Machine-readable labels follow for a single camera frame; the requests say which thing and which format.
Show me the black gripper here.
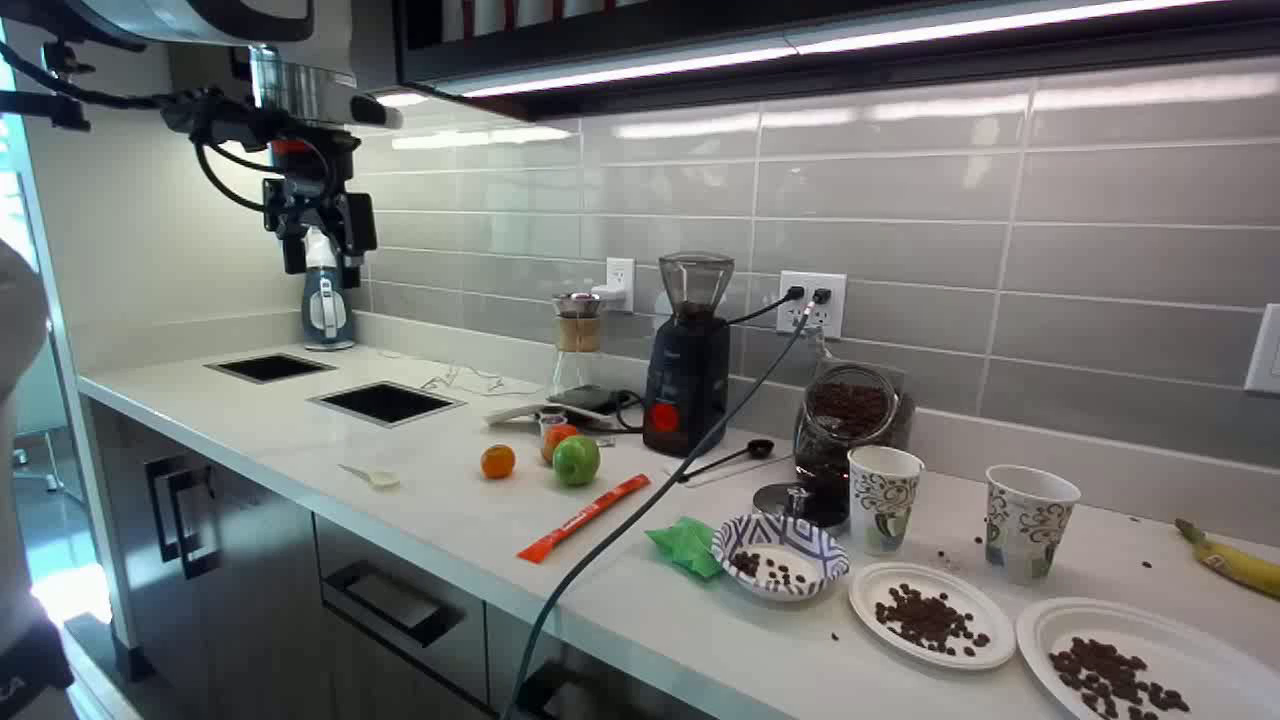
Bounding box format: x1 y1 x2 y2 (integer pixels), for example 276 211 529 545
276 134 368 293

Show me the black coffee grinder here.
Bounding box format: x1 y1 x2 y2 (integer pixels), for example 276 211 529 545
641 253 734 458

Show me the glass container with coffee beans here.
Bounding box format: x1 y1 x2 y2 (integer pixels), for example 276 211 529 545
793 359 911 533

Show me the roasted coffee beans pile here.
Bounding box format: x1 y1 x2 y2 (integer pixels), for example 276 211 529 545
729 545 817 596
871 581 997 661
1042 632 1194 720

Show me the patterned paper cup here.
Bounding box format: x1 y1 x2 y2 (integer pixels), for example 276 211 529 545
981 458 1082 583
844 443 929 555

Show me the blue white blender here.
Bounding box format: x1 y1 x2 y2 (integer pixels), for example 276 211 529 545
298 258 360 357

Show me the white plastic spoon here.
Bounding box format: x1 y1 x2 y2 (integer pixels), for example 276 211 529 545
336 458 405 494

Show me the small orange fruit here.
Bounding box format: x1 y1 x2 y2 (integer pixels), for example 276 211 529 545
474 441 520 482

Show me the red orange peach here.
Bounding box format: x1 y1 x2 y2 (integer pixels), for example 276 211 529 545
536 420 582 468

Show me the white outlet with charger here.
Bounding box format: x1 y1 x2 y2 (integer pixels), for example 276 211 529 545
591 253 641 316

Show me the green apple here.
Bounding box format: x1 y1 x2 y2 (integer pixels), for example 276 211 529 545
547 432 603 490

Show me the orange red strip packet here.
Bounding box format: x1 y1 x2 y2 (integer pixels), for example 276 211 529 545
517 468 655 568

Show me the grey base cabinet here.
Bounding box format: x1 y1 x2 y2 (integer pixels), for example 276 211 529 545
79 393 752 720

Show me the green cloth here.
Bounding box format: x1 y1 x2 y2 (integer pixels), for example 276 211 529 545
643 515 729 583

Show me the blue patterned paper bowl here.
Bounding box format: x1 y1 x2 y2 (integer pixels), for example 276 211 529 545
710 510 850 608

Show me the under-cabinet light strip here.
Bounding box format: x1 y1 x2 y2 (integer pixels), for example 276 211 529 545
377 0 1212 112

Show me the white paper plate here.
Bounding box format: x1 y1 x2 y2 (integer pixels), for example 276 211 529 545
1017 591 1280 720
844 555 1021 675

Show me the dark upper cabinet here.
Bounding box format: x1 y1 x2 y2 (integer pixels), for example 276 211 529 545
393 0 1280 127

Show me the yellow banana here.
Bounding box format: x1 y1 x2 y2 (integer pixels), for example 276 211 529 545
1173 515 1280 603

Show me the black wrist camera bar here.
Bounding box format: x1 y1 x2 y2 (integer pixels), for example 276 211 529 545
258 181 381 257

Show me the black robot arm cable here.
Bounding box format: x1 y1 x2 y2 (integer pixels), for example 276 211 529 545
0 37 336 221

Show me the thin white cable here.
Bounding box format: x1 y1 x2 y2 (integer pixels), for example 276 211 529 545
413 359 542 403

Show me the black cabinet door handle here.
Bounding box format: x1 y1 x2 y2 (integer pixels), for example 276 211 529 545
139 457 193 563
166 468 225 583

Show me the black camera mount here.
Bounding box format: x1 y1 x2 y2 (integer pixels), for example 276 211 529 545
0 37 94 134

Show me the black drawer handle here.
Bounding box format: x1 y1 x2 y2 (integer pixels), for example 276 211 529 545
318 555 473 656
510 656 643 720

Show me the long black power cable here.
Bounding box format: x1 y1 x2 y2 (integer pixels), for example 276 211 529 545
510 289 835 720

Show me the black grinder plug cable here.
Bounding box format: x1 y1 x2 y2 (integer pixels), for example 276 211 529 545
729 280 811 327

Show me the white wall outlet with plugs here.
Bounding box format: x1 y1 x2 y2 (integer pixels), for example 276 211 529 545
777 267 850 340

